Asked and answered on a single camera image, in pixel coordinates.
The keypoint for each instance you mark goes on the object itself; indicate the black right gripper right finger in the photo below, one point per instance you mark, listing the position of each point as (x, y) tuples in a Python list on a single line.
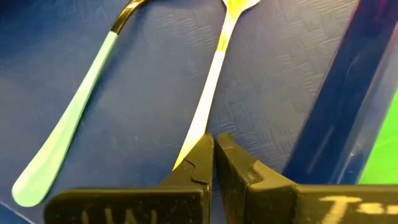
[(280, 205)]

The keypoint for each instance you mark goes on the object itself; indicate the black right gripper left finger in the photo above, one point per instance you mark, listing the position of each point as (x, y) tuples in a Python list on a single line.
[(140, 205)]

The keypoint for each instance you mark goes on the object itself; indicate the blue plastic tray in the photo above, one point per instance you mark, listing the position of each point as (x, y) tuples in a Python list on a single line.
[(149, 93)]

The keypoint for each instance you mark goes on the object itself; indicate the green table mat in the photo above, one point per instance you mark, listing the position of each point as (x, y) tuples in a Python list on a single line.
[(385, 149)]

